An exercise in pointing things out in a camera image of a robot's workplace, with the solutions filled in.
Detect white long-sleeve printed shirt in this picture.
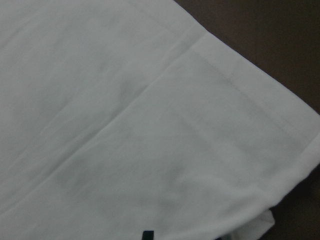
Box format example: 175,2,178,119
0,0,320,240

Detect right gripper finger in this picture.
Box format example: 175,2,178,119
141,226,155,240

